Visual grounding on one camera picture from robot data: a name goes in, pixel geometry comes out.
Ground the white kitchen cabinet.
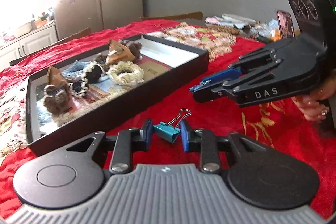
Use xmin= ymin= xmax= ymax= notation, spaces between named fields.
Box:
xmin=0 ymin=23 xmax=59 ymax=64

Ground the brown beaded mat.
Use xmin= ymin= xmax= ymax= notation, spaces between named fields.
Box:
xmin=207 ymin=25 xmax=240 ymax=36

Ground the wooden chair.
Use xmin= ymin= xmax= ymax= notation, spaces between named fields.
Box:
xmin=139 ymin=11 xmax=204 ymax=22
xmin=9 ymin=27 xmax=92 ymax=65

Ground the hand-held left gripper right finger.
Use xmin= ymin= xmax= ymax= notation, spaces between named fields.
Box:
xmin=180 ymin=119 xmax=267 ymax=174

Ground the blue knit scrunchie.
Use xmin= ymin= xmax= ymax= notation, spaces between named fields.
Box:
xmin=61 ymin=61 xmax=93 ymax=80

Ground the cream knit scrunchie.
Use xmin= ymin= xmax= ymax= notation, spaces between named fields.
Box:
xmin=108 ymin=61 xmax=145 ymax=87

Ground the dark photo frame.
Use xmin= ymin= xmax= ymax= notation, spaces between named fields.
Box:
xmin=277 ymin=10 xmax=295 ymax=39

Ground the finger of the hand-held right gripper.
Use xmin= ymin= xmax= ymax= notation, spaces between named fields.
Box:
xmin=189 ymin=48 xmax=283 ymax=93
xmin=193 ymin=70 xmax=263 ymax=104

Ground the white plastic basin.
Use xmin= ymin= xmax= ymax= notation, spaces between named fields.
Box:
xmin=14 ymin=21 xmax=33 ymax=37

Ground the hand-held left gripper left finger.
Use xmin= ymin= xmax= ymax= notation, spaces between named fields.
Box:
xmin=65 ymin=118 xmax=154 ymax=174

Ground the teal binder clip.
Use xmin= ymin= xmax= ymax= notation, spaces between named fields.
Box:
xmin=153 ymin=109 xmax=191 ymax=144

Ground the brown furry hair clip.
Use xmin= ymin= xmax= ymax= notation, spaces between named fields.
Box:
xmin=122 ymin=40 xmax=143 ymax=60
xmin=43 ymin=82 xmax=72 ymax=115

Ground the red printed blanket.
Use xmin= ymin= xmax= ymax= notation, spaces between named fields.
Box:
xmin=0 ymin=18 xmax=336 ymax=214

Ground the person's right hand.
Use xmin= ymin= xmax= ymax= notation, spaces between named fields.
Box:
xmin=292 ymin=82 xmax=336 ymax=122

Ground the black white-trimmed scrunchie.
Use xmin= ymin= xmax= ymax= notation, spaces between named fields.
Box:
xmin=69 ymin=63 xmax=104 ymax=98

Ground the black shallow box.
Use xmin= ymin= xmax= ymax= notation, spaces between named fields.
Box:
xmin=25 ymin=33 xmax=210 ymax=157

